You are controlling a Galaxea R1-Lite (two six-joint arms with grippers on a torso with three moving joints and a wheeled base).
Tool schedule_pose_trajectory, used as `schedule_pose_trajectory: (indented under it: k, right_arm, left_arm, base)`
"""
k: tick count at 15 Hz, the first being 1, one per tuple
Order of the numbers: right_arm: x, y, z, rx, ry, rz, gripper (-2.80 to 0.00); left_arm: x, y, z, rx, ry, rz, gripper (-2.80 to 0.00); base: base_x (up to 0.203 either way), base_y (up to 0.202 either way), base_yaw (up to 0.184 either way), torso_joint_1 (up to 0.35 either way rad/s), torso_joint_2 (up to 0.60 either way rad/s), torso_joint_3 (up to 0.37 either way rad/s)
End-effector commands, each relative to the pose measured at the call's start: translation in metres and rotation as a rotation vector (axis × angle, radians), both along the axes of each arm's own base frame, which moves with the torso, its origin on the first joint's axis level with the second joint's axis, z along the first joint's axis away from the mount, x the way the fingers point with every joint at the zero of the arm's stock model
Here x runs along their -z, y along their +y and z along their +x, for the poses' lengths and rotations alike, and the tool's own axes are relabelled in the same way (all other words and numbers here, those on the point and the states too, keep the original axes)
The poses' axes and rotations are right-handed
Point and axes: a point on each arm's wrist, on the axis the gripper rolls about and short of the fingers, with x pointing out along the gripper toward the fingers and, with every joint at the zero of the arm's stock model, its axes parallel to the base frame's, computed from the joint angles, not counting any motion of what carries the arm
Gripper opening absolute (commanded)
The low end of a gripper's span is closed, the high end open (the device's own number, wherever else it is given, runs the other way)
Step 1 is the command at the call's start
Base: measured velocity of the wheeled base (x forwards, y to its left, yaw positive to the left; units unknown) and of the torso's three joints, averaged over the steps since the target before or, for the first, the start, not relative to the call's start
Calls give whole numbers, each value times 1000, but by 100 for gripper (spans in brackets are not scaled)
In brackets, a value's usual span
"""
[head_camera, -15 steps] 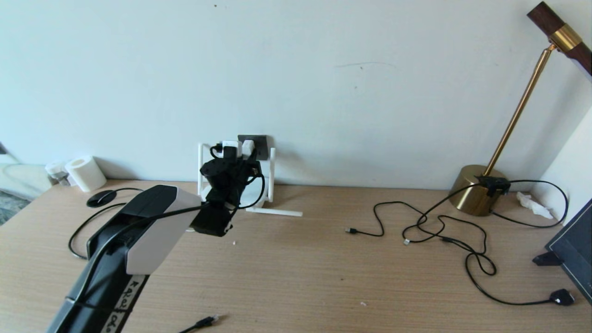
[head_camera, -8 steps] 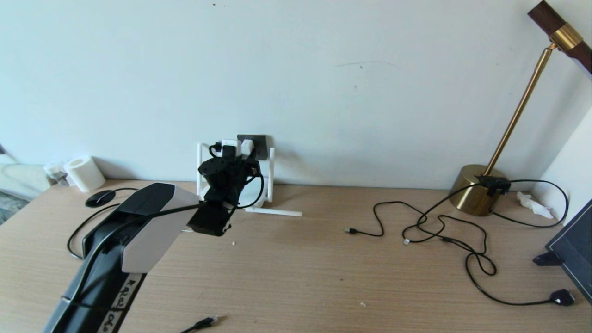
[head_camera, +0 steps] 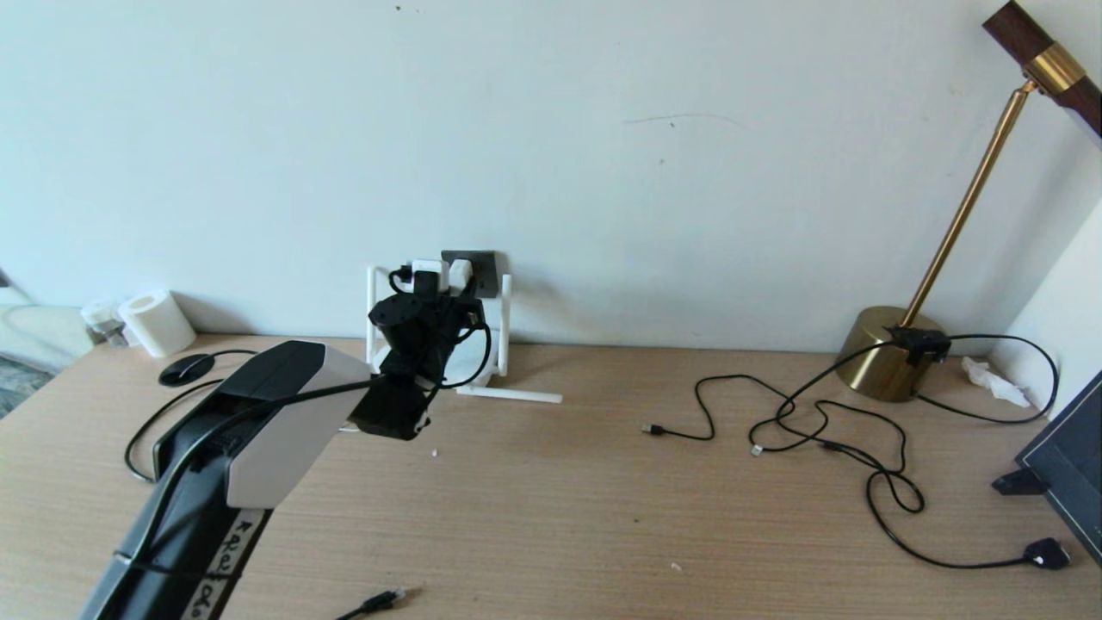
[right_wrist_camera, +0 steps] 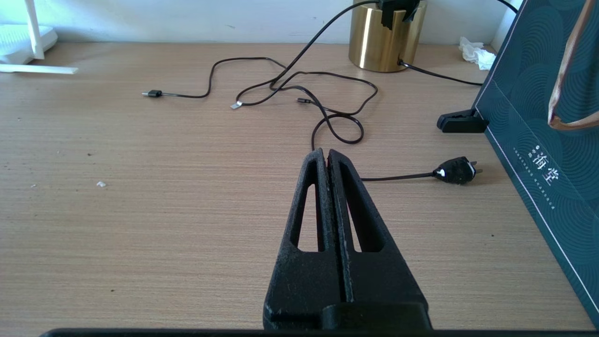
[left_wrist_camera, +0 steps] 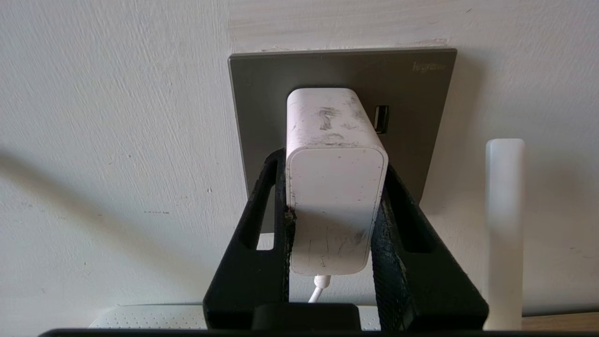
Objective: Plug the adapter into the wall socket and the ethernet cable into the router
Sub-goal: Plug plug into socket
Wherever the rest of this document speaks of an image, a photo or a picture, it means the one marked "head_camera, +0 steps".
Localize black block with cables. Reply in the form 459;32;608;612
887;327;952;368

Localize black lamp power cord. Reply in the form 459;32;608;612
823;438;1073;571

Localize black ethernet cable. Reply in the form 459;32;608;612
125;349;407;620

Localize thin black lamp cord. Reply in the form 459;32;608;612
912;333;1060;425

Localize brass desk lamp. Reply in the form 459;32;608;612
835;0;1102;404

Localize black round desk grommet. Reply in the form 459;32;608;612
158;354;216;388

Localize black USB cable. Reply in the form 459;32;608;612
642;375;907;474

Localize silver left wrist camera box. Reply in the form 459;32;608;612
408;259;451;297

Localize black cable with white tip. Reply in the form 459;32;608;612
749;340;901;456

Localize white router with antennas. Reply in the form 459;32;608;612
366;265;563;406

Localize grey wall power socket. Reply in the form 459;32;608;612
440;251;498;300

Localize pale background furniture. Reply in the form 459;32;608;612
0;301;94;371

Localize white paper roll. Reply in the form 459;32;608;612
117;290;197;359

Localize crumpled white tissue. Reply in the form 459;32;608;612
962;357;1032;409

